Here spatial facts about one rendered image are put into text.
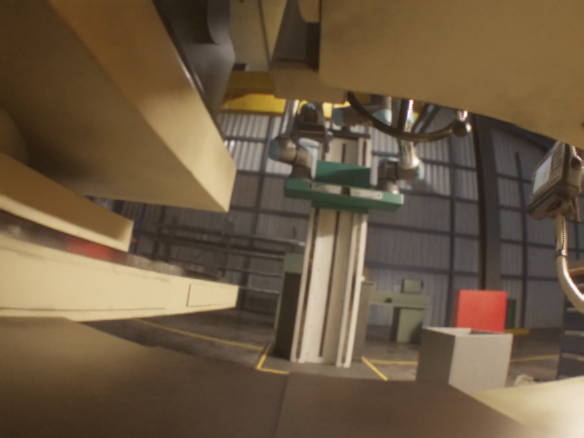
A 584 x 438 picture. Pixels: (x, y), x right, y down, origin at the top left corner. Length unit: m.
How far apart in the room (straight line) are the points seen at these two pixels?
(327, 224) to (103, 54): 1.68
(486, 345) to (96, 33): 1.96
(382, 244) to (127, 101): 9.81
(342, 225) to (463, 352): 1.05
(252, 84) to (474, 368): 7.98
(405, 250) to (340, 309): 8.46
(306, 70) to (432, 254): 10.07
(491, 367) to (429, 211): 9.10
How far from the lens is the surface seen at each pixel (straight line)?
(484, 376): 1.97
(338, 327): 1.80
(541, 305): 13.19
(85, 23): 0.26
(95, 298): 0.56
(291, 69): 0.58
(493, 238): 5.52
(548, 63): 0.53
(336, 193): 1.63
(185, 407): 0.25
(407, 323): 6.02
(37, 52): 0.29
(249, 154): 10.82
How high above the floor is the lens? 0.71
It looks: 14 degrees up
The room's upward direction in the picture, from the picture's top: 8 degrees clockwise
